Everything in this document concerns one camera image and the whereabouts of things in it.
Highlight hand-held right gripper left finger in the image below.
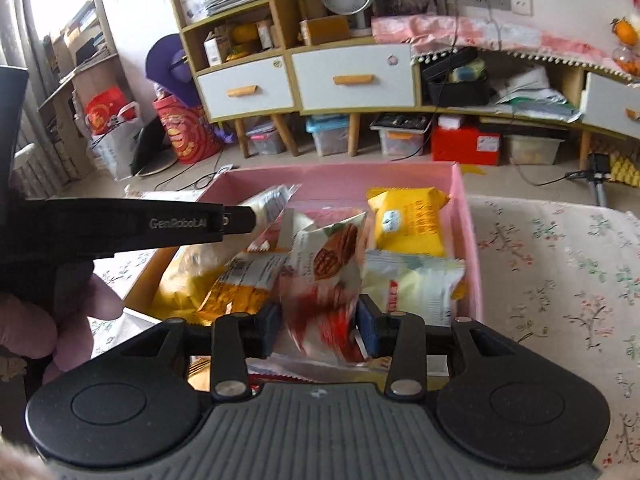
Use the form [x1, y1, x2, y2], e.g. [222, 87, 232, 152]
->
[120, 301, 282, 402]

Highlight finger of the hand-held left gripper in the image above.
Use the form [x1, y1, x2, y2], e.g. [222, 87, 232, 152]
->
[221, 205, 259, 236]

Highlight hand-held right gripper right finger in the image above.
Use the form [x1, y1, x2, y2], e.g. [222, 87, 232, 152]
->
[354, 294, 521, 402]

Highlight white blue snack packet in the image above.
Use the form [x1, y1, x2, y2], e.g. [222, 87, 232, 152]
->
[240, 184, 303, 241]

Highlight white nut-picture snack packet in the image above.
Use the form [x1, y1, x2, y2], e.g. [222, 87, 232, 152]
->
[272, 210, 371, 368]

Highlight pink cardboard box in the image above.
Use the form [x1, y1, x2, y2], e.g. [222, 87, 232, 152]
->
[122, 161, 484, 386]

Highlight person's left hand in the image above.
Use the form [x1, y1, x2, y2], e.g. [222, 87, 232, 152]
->
[0, 275, 123, 386]

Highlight orange clear snack packet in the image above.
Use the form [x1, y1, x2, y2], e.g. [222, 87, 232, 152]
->
[197, 247, 291, 323]

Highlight white pale-yellow snack packet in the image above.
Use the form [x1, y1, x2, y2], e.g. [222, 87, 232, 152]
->
[361, 249, 467, 328]

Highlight clear storage bin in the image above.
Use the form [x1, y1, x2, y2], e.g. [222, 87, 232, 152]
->
[306, 115, 350, 157]
[247, 120, 287, 157]
[502, 132, 559, 166]
[371, 114, 432, 157]

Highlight white shopping bag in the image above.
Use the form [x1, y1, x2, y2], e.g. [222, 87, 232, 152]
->
[89, 102, 147, 182]

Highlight plain yellow snack packet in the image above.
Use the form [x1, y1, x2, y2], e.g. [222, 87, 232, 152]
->
[151, 247, 226, 322]

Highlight round wooden board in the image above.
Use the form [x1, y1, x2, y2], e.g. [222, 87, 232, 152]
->
[136, 152, 178, 178]

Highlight red gold gift bag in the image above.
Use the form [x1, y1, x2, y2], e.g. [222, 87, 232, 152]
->
[152, 95, 224, 166]

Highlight black flat panel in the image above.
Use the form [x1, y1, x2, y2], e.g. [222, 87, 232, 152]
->
[130, 116, 169, 176]

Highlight yellow packet with blue logo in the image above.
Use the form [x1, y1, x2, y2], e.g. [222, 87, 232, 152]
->
[366, 186, 451, 257]

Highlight red plastic bag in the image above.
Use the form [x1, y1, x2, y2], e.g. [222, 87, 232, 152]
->
[84, 86, 127, 135]

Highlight purple fabric object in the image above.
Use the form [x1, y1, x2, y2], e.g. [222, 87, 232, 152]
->
[145, 33, 201, 106]

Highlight wooden bookshelf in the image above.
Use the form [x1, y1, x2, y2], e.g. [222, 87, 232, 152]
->
[39, 0, 123, 181]

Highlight small white carton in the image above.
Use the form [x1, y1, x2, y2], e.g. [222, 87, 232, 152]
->
[203, 31, 232, 67]

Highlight orange round objects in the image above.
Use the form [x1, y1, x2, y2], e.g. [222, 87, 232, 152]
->
[229, 22, 261, 61]

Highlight floral tablecloth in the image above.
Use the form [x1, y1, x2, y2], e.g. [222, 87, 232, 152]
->
[90, 187, 640, 471]

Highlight red storage box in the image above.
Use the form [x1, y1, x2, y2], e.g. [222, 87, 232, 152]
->
[431, 122, 502, 167]

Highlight brown cardboard box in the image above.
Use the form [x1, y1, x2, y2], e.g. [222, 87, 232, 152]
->
[299, 15, 352, 47]

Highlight grey curtain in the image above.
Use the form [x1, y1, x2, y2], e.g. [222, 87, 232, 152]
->
[0, 0, 56, 201]

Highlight wooden cabinet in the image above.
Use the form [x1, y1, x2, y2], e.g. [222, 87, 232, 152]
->
[167, 0, 640, 158]

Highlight white cardboard box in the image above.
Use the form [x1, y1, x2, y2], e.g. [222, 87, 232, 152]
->
[177, 0, 208, 23]

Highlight black storage box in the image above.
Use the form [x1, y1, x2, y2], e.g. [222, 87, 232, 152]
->
[421, 47, 493, 108]

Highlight metal stand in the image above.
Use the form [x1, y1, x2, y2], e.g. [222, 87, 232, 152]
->
[565, 151, 612, 207]

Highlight pink tasselled cloth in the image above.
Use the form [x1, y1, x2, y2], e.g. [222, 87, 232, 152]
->
[371, 12, 640, 83]

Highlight loose stack of papers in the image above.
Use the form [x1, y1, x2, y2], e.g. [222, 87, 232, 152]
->
[492, 66, 583, 122]

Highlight yellow patterned object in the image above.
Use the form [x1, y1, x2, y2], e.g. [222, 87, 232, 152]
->
[609, 154, 640, 188]

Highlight orange fruit ornament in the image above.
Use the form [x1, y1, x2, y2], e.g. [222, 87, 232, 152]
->
[610, 16, 640, 77]

